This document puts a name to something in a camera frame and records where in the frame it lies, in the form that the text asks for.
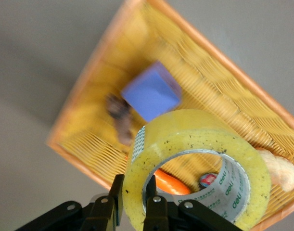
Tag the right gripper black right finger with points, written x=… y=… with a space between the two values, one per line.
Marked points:
x=156 y=216

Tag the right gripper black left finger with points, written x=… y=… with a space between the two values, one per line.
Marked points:
x=101 y=216

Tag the clear yellowish tape roll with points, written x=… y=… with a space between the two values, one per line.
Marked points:
x=209 y=139

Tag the orange toy carrot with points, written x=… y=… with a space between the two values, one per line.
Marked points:
x=170 y=185

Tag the small printed can black lid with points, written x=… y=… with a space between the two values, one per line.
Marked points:
x=208 y=180

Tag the brown toy root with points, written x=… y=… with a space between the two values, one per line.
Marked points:
x=122 y=125

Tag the purple cube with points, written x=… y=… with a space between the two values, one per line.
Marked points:
x=151 y=93

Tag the toy croissant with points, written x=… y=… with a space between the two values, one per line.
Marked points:
x=281 y=170

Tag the yellow woven tray orange rim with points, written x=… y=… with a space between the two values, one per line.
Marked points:
x=209 y=84

